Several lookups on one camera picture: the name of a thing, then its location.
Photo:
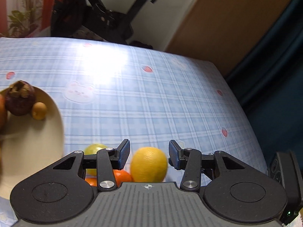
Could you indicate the dark purple mangosteen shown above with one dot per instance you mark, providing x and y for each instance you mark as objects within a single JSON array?
[{"x": 20, "y": 98}]

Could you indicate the yellow-green round fruit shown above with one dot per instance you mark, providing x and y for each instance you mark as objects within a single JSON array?
[{"x": 92, "y": 149}]

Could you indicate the cream oval plate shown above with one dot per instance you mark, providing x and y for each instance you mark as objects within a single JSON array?
[{"x": 29, "y": 145}]

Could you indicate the small brown longan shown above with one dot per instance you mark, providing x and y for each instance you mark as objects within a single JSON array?
[{"x": 39, "y": 111}]

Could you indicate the yellow lemon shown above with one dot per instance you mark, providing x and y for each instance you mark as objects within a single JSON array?
[{"x": 148, "y": 164}]

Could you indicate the red apple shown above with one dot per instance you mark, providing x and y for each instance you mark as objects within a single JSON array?
[{"x": 3, "y": 113}]

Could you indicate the wooden door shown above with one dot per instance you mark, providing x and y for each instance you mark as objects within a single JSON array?
[{"x": 224, "y": 31}]

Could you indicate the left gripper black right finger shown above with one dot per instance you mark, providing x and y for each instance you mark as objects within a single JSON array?
[{"x": 188, "y": 160}]

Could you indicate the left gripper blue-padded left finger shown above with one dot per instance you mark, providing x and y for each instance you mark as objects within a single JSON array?
[{"x": 110, "y": 159}]

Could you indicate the orange tangerine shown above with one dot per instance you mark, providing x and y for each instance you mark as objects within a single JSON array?
[
  {"x": 122, "y": 176},
  {"x": 92, "y": 181}
]

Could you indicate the blue plaid tablecloth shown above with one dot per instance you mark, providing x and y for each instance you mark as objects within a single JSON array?
[{"x": 107, "y": 92}]

